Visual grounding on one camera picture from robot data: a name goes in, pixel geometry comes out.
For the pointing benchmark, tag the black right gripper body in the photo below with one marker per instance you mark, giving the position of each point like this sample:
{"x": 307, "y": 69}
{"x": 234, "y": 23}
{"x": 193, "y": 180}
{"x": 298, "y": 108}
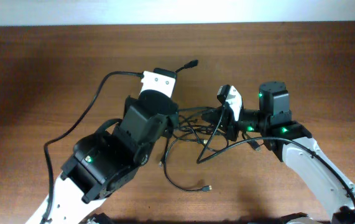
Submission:
{"x": 231, "y": 125}

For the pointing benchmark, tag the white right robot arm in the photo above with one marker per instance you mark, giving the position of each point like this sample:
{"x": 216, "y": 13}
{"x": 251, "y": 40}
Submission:
{"x": 289, "y": 140}

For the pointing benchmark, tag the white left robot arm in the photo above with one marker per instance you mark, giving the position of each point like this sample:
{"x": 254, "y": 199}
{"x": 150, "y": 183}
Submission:
{"x": 104, "y": 161}

